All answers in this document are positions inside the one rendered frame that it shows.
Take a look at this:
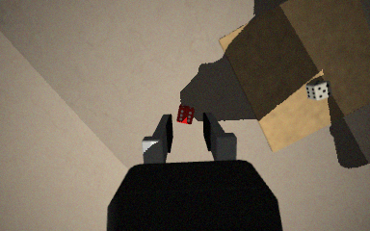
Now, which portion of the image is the red die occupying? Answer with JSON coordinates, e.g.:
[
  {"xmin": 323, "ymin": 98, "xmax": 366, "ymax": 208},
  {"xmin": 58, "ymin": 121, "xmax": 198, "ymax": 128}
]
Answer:
[{"xmin": 176, "ymin": 105, "xmax": 195, "ymax": 124}]

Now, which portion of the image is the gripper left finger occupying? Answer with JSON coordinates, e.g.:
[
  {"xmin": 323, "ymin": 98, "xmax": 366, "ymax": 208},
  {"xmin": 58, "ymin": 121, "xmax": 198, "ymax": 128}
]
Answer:
[{"xmin": 142, "ymin": 115, "xmax": 173, "ymax": 164}]

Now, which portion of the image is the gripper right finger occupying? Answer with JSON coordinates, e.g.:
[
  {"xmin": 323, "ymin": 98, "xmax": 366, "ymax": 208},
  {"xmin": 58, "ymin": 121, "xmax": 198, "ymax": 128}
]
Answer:
[{"xmin": 203, "ymin": 113, "xmax": 237, "ymax": 161}]

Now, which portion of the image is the tan square mat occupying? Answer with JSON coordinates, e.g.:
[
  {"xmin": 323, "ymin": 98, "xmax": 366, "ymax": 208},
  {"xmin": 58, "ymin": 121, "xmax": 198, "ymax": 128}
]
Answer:
[{"xmin": 219, "ymin": 0, "xmax": 370, "ymax": 152}]

